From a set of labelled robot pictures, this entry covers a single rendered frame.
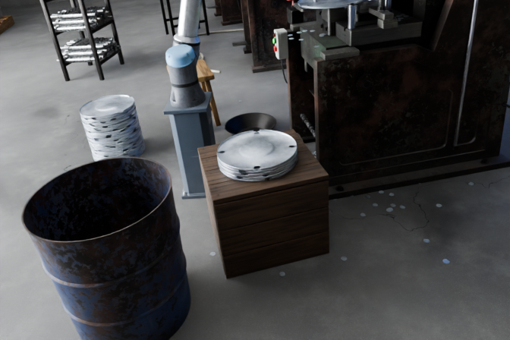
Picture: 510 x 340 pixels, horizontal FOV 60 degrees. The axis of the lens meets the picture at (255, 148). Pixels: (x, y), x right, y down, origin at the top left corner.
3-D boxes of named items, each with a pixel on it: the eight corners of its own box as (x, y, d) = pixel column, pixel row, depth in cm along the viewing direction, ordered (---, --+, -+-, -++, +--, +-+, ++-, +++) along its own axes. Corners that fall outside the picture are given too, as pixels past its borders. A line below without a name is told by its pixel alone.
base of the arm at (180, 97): (167, 109, 186) (163, 87, 181) (174, 96, 199) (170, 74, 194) (203, 106, 185) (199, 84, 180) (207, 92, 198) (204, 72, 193)
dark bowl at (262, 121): (229, 150, 243) (228, 139, 240) (223, 127, 269) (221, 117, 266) (282, 141, 246) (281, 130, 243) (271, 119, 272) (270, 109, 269)
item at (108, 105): (96, 122, 221) (96, 121, 221) (70, 109, 240) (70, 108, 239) (145, 102, 239) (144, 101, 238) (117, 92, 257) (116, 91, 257)
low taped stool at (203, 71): (175, 113, 296) (165, 64, 280) (210, 105, 301) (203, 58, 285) (183, 134, 267) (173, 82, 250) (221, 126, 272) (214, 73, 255)
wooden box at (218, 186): (225, 279, 159) (212, 200, 142) (209, 217, 192) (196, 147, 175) (329, 253, 166) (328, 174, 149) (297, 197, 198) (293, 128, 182)
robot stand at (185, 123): (181, 199, 206) (162, 111, 184) (187, 177, 222) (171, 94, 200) (220, 196, 205) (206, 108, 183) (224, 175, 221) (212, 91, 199)
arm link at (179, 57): (168, 86, 182) (162, 54, 175) (172, 74, 194) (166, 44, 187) (197, 83, 182) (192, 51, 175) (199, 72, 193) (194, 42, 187)
